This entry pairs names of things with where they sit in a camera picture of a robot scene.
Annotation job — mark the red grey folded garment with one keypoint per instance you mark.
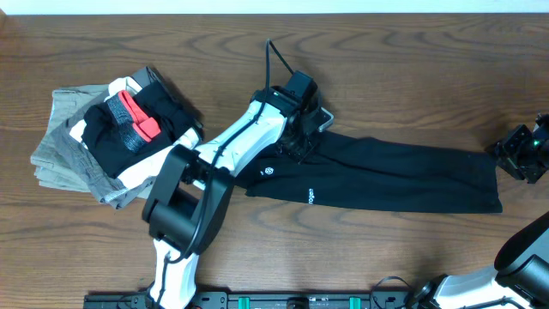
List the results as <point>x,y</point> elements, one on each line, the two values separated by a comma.
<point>135,127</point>

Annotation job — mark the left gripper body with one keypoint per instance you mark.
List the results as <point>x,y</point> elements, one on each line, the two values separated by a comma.
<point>300,143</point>

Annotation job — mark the black folded garment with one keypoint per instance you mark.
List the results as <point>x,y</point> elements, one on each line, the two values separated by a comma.
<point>104,142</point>

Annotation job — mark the grey folded shorts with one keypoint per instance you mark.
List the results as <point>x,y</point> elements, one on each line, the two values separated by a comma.
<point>83,165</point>

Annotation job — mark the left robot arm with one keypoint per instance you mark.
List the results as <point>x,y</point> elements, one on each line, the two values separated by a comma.
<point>188,202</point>

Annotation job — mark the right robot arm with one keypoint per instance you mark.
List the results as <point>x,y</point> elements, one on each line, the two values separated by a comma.
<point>519,276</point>

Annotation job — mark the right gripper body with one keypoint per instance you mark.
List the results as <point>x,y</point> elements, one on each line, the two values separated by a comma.
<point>527,158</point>

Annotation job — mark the black t-shirt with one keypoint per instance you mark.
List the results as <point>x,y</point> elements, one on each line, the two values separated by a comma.
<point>366,173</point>

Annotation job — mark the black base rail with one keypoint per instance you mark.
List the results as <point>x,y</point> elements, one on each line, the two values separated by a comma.
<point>222,300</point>

